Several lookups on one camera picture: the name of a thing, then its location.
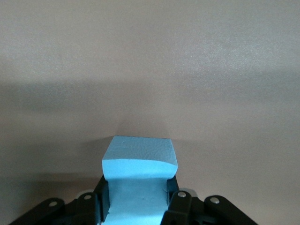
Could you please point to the light blue foam block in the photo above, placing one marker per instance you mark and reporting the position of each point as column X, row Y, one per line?
column 138, row 199

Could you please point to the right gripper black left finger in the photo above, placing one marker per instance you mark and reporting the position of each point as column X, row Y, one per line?
column 79, row 211

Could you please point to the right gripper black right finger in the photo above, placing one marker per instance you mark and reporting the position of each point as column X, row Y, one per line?
column 194, row 211

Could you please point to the brown table cover sheet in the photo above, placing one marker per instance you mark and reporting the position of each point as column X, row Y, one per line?
column 150, row 58

